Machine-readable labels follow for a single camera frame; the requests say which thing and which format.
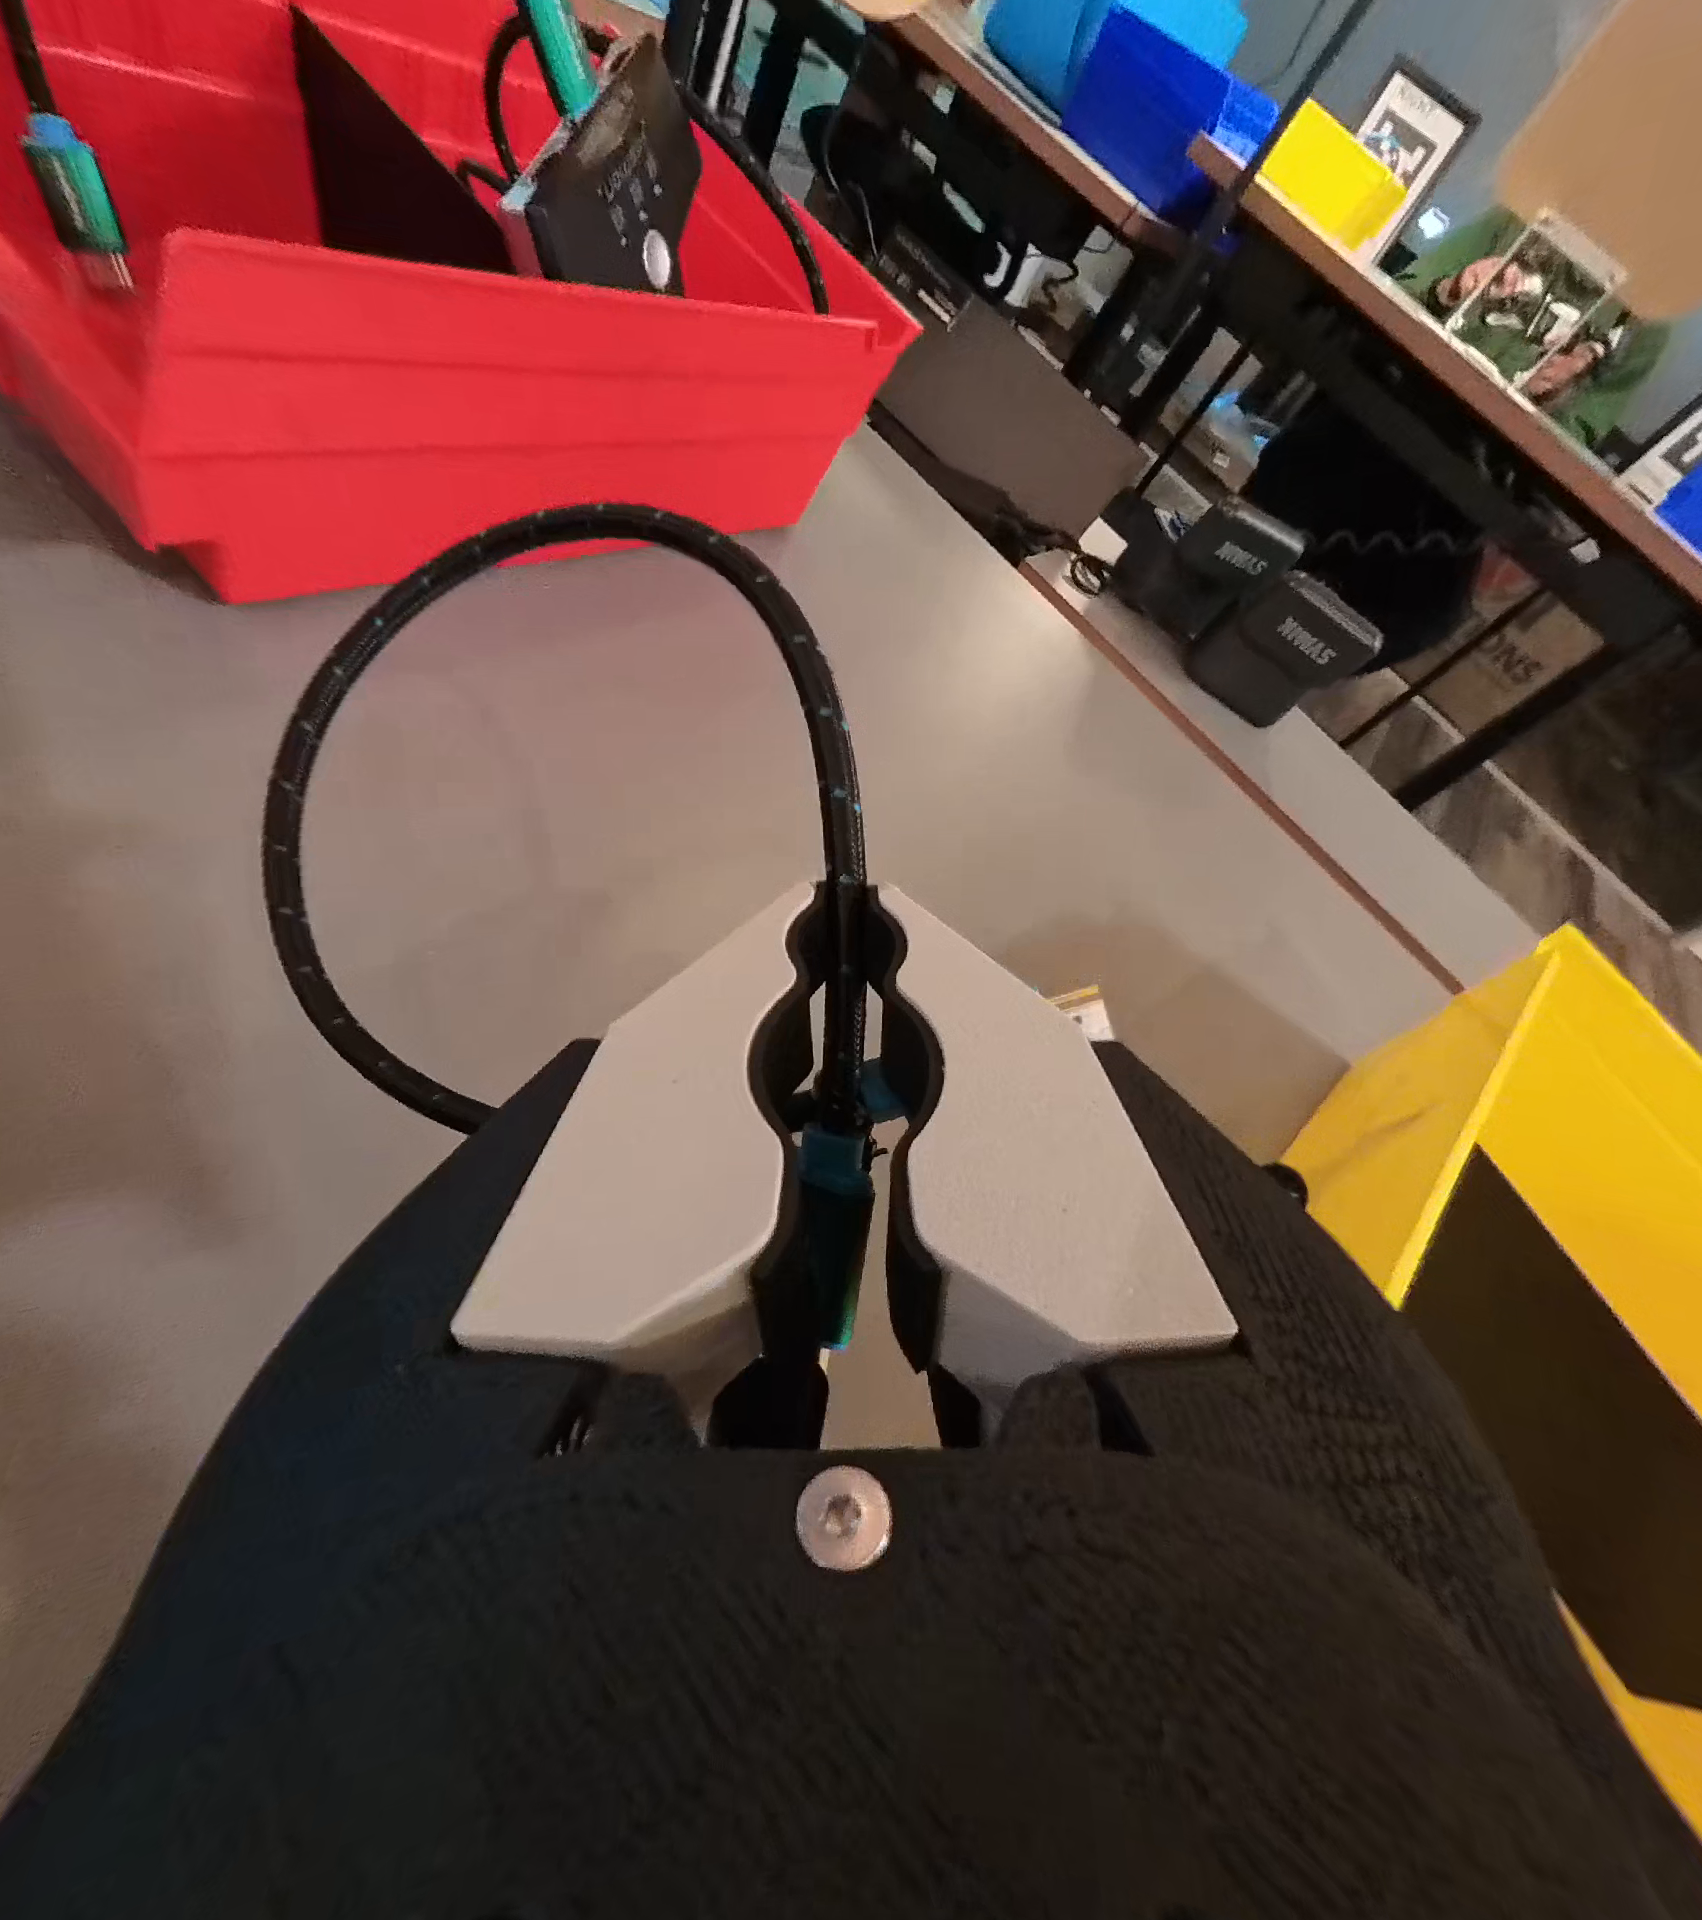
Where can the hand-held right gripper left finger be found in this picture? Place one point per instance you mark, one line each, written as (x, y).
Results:
(627, 1201)

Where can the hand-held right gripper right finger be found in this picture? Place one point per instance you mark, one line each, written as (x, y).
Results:
(1060, 1201)

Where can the yellow bin with black divider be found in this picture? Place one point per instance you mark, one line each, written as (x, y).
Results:
(1541, 1081)

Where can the red plastic bin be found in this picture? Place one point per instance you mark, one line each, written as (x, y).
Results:
(417, 404)

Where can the black USB hub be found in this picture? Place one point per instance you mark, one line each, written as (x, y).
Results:
(627, 194)
(559, 68)

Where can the black divider panel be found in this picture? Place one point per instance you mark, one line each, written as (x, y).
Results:
(387, 165)
(1617, 1441)

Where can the black office chair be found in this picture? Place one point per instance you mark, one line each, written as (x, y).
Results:
(1376, 511)

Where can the brown-edged table black legs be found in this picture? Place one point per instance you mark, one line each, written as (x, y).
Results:
(1467, 428)
(1034, 129)

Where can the yellow plastic bin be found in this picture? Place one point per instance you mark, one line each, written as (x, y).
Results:
(1331, 173)

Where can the dark blue plastic bin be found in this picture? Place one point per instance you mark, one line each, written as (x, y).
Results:
(1158, 83)

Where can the light blue caddy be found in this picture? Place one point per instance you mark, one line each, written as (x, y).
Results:
(1039, 38)

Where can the wooden board on clear stand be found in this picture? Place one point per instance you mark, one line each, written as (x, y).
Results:
(1661, 151)

